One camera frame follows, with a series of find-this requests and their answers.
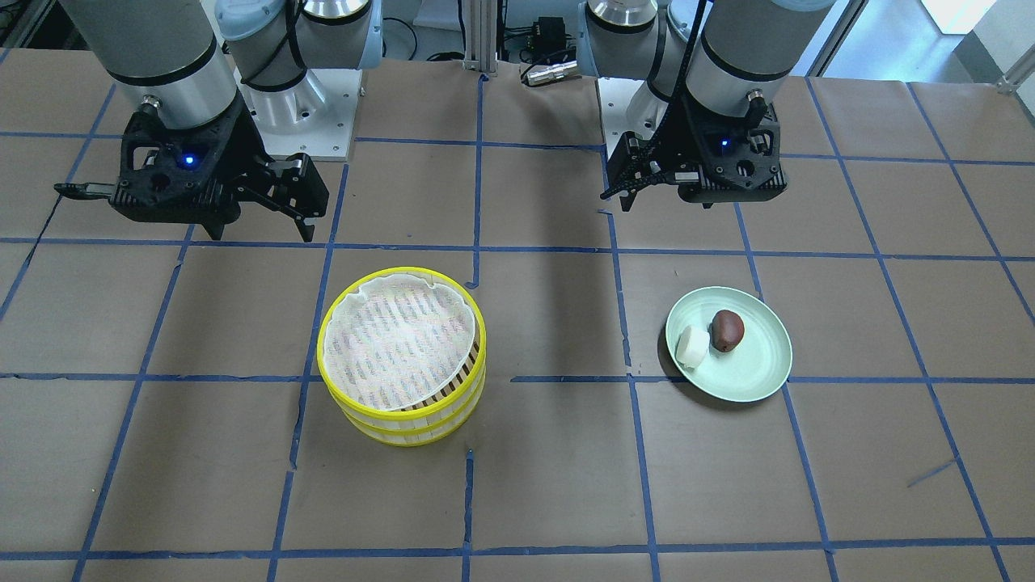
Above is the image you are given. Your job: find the yellow steamer layer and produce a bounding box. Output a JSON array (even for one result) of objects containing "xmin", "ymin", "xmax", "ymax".
[
  {"xmin": 327, "ymin": 368, "xmax": 487, "ymax": 447},
  {"xmin": 316, "ymin": 267, "xmax": 487, "ymax": 421}
]

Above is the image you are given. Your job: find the silver cylindrical connector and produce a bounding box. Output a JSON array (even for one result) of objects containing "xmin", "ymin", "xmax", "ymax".
[{"xmin": 521, "ymin": 61, "xmax": 581, "ymax": 87}]

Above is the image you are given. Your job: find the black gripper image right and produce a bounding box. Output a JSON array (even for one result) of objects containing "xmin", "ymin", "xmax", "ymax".
[{"xmin": 600, "ymin": 90, "xmax": 788, "ymax": 213}]

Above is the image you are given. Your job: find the black power adapter box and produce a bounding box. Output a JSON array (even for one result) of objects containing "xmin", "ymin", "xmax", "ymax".
[{"xmin": 527, "ymin": 16, "xmax": 567, "ymax": 54}]

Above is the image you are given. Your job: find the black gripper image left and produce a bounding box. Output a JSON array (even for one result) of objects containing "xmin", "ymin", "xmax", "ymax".
[{"xmin": 54, "ymin": 99, "xmax": 330, "ymax": 243}]

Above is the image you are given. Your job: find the metal base plate arm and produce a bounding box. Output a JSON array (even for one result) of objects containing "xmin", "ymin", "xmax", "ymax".
[
  {"xmin": 240, "ymin": 69, "xmax": 363, "ymax": 162},
  {"xmin": 598, "ymin": 78, "xmax": 652, "ymax": 159}
]

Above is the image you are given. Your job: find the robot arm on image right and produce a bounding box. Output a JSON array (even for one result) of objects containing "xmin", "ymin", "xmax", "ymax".
[{"xmin": 576, "ymin": 1, "xmax": 833, "ymax": 211}]

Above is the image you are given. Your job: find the light green plate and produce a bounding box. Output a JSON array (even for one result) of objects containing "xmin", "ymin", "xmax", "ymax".
[{"xmin": 666, "ymin": 286, "xmax": 792, "ymax": 403}]

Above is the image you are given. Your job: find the white steamer liner cloth upper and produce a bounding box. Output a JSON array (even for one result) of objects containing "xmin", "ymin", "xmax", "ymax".
[{"xmin": 322, "ymin": 273, "xmax": 478, "ymax": 412}]

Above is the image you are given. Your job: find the dark red bun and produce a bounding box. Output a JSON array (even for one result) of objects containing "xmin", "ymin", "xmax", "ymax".
[{"xmin": 708, "ymin": 309, "xmax": 746, "ymax": 353}]

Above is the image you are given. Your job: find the white steamed bun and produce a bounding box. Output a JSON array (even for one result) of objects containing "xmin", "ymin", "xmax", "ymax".
[{"xmin": 675, "ymin": 327, "xmax": 711, "ymax": 369}]

